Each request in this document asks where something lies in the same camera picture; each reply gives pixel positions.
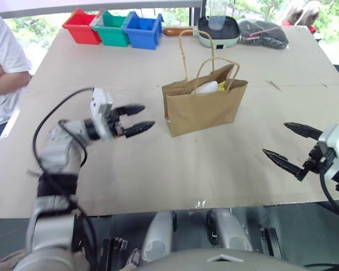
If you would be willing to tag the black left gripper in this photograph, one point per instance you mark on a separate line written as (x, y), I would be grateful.
(114, 124)

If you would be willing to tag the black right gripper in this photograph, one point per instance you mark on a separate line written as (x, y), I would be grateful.
(317, 159)

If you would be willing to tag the brown paper bag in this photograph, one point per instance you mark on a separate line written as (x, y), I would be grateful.
(203, 110)

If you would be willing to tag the white red chicken plush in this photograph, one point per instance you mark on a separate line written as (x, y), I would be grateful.
(206, 87)

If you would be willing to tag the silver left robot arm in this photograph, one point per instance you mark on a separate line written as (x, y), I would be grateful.
(56, 155)

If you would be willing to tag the blue plastic bin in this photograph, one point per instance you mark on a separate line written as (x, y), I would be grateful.
(141, 38)

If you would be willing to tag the green plastic bin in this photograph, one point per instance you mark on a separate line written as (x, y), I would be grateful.
(111, 35)

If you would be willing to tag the red plastic bin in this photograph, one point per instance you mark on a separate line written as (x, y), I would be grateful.
(79, 32)

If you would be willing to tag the grey robot right leg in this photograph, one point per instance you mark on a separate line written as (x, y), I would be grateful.
(230, 230)

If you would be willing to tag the grey robot leg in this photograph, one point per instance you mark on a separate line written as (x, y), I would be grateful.
(158, 234)
(230, 230)

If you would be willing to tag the black cloth bundle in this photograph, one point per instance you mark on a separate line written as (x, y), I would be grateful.
(265, 35)

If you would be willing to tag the grey robot left leg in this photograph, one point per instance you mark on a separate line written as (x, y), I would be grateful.
(158, 234)

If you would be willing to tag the green electric frying pan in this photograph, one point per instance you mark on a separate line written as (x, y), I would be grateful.
(228, 42)

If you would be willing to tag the clear plastic measuring cup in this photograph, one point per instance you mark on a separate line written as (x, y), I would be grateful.
(216, 21)

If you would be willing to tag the grey sneaker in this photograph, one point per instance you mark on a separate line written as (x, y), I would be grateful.
(293, 14)
(312, 12)

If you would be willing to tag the grey robot torso front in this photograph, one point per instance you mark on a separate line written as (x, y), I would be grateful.
(223, 262)

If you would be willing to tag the sandalled foot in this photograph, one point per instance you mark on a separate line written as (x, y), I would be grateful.
(134, 258)

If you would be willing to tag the person in white shirt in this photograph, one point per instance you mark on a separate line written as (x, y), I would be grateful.
(2, 42)

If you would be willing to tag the khaki trouser leg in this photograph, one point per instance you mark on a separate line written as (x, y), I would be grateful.
(5, 261)

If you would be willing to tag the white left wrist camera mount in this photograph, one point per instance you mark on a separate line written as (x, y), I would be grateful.
(97, 98)

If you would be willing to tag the black stand bracket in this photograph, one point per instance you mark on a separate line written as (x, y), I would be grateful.
(271, 242)
(111, 254)

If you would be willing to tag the dark window frame post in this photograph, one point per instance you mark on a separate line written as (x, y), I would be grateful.
(197, 12)

